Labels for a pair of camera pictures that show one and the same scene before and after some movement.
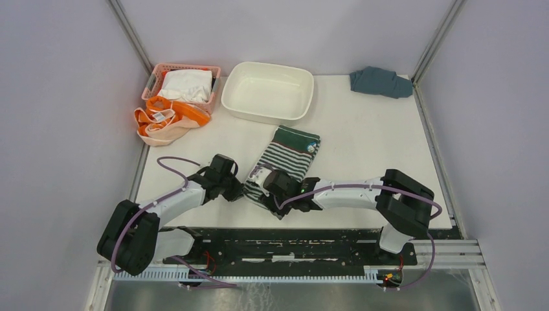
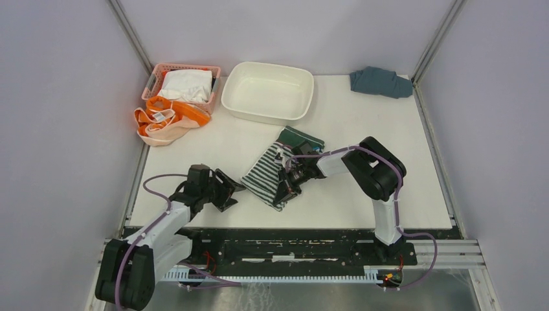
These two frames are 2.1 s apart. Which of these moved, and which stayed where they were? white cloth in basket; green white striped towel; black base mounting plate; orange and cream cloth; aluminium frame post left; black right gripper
Moved: black right gripper; green white striped towel
Stayed: orange and cream cloth; aluminium frame post left; black base mounting plate; white cloth in basket
